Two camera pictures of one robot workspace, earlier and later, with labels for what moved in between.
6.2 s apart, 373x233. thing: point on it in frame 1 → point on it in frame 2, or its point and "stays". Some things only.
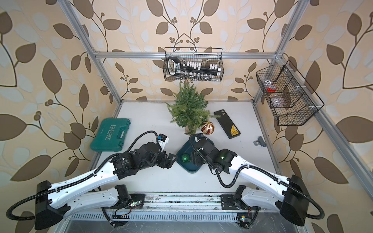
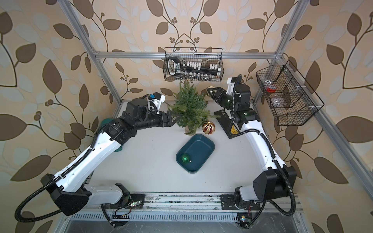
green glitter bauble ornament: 185,158 stays
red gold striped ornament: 208,128 stays
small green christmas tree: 190,109 stays
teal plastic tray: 184,160 stays
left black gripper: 163,164 → 167,123
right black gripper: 196,159 → 218,96
